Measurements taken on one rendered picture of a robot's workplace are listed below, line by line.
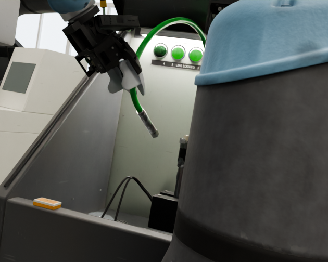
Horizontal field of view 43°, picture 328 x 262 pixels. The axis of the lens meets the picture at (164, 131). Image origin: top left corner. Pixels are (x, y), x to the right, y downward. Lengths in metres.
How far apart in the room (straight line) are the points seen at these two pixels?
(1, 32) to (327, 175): 0.21
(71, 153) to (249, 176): 0.97
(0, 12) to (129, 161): 1.13
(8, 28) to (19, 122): 3.43
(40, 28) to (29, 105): 3.06
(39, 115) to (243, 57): 3.63
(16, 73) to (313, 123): 3.85
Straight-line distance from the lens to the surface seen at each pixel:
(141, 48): 0.93
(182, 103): 1.33
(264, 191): 0.20
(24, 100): 3.75
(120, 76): 0.92
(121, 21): 0.90
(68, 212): 0.90
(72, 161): 1.17
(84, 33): 0.85
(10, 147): 3.71
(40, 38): 6.68
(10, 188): 0.97
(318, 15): 0.20
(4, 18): 0.29
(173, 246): 0.24
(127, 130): 1.39
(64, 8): 0.67
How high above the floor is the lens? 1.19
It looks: 3 degrees down
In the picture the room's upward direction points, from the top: 9 degrees clockwise
